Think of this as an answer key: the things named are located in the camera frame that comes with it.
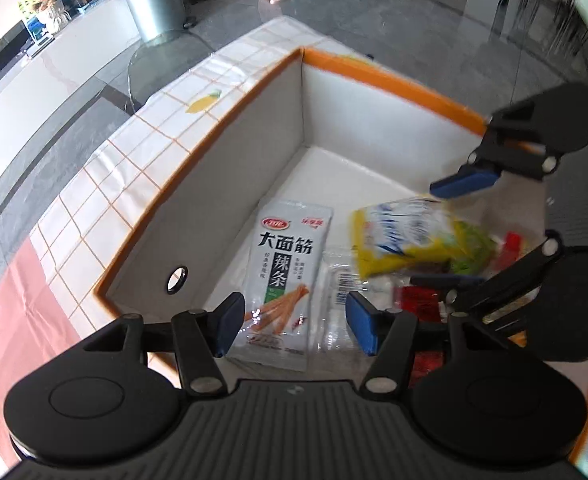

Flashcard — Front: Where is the red snack bag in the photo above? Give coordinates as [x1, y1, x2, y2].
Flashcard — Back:
[393, 232, 527, 387]

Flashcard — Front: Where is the yellow snack bag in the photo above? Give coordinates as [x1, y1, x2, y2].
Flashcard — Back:
[350, 196, 496, 280]

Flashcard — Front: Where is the clear white balls packet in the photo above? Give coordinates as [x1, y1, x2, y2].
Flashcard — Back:
[317, 247, 394, 353]

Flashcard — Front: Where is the white spicy strip packet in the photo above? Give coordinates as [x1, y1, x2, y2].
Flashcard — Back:
[230, 200, 333, 372]

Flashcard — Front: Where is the pink checkered table mat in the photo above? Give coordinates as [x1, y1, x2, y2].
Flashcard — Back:
[0, 16, 370, 476]

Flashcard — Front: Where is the orange storage box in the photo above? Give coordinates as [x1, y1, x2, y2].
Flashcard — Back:
[96, 49, 588, 470]

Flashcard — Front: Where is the white tv console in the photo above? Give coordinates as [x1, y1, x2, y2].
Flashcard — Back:
[0, 0, 140, 177]

